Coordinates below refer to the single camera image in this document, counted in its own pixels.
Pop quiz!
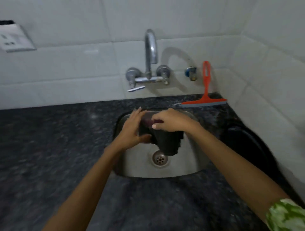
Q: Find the stainless steel sink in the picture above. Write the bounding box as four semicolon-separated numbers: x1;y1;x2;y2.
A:
113;109;210;178

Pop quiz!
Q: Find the blue wall valve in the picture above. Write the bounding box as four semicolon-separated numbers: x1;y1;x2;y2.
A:
185;66;198;82

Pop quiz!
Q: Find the white wall socket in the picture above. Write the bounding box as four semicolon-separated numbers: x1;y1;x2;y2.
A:
0;20;37;53

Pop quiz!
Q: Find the person's right forearm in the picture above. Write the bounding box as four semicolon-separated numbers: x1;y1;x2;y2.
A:
188;125;291;222

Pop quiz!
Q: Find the black round pan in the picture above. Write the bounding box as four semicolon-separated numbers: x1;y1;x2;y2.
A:
221;122;281;184

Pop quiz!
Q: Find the metal sink drain strainer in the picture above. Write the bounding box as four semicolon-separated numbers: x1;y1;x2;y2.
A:
151;150;169;167

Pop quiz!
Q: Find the person's left forearm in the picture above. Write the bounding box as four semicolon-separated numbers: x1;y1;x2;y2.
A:
42;140;129;231

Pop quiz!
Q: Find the chrome wall faucet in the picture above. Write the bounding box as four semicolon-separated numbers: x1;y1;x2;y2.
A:
125;29;171;93

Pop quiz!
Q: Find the dark checkered cleaning cloth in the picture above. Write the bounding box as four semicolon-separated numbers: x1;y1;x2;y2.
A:
139;118;184;156

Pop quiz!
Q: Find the red squeegee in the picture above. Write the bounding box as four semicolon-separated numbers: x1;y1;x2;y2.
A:
180;61;227;108

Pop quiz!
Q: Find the green floral sleeve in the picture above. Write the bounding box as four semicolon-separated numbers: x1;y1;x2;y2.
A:
265;198;305;231

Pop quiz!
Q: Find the person's left hand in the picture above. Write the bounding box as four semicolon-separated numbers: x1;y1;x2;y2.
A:
113;106;153;152

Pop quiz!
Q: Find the person's right hand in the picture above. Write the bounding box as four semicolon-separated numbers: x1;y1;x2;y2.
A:
151;108;202;134

